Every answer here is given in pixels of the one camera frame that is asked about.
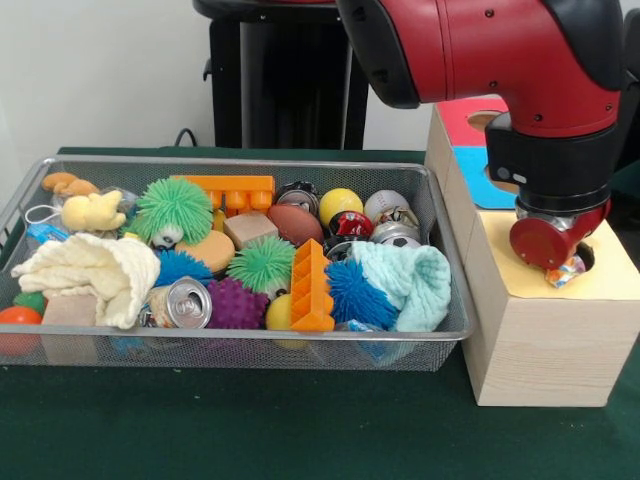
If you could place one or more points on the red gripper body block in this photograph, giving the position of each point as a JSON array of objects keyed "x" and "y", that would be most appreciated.
[{"x": 540, "y": 245}]

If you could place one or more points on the multicoloured cloth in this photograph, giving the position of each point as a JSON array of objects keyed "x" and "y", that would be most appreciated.
[{"x": 565, "y": 272}]

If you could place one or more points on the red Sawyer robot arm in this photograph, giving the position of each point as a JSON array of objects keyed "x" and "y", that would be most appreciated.
[{"x": 500, "y": 50}]

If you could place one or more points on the wooden box with three holes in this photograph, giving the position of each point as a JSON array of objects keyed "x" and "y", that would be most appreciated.
[{"x": 550, "y": 350}]

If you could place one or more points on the shallow mesh bin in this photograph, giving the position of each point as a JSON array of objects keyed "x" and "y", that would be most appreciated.
[{"x": 250, "y": 355}]

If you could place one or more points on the dark green table cloth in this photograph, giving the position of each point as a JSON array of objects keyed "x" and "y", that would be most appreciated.
[
  {"x": 250, "y": 430},
  {"x": 627, "y": 177}
]

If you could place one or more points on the mint cloth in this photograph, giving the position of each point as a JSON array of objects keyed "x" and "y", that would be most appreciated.
[{"x": 410, "y": 285}]

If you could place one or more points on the black monitor on stand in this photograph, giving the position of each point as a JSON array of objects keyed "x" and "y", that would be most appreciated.
[{"x": 631, "y": 100}]

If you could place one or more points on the yellow ball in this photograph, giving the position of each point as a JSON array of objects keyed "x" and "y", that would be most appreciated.
[{"x": 341, "y": 205}]

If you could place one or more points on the orange toy brick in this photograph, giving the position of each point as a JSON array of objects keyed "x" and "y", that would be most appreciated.
[{"x": 310, "y": 290}]

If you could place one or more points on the green spiky ball with eyes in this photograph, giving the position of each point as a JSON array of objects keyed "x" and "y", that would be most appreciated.
[
  {"x": 260, "y": 262},
  {"x": 172, "y": 207}
]

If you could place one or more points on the purple spiky ball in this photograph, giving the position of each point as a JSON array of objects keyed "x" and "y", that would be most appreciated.
[{"x": 235, "y": 302}]

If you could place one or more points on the crushed drink can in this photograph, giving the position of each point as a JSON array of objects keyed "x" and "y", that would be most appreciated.
[{"x": 187, "y": 305}]

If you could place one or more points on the blue spiky ball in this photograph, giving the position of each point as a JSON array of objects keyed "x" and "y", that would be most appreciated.
[{"x": 182, "y": 267}]

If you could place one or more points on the cream cloth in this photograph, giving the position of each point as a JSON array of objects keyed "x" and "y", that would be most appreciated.
[{"x": 90, "y": 265}]

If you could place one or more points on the orange-red ball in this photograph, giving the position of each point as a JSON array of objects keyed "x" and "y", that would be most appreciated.
[{"x": 17, "y": 317}]

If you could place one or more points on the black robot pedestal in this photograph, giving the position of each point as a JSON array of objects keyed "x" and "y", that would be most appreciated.
[{"x": 280, "y": 90}]

